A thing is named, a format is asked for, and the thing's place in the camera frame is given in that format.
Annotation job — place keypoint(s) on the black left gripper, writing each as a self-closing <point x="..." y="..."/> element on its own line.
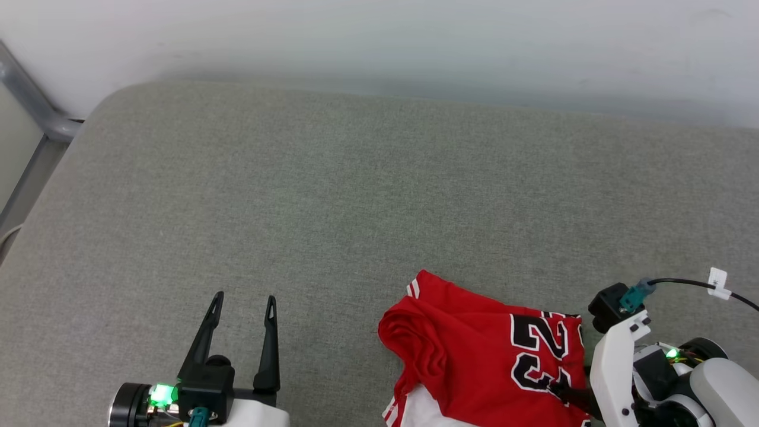
<point x="207" y="385"/>

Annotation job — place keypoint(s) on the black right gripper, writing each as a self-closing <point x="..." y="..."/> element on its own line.
<point x="658" y="373"/>

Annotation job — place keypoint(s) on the red white basketball jersey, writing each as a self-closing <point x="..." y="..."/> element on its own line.
<point x="468" y="356"/>

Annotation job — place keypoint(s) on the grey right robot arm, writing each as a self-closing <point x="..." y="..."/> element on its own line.
<point x="729" y="385"/>

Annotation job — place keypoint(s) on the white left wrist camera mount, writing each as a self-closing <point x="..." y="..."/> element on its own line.
<point x="255" y="415"/>

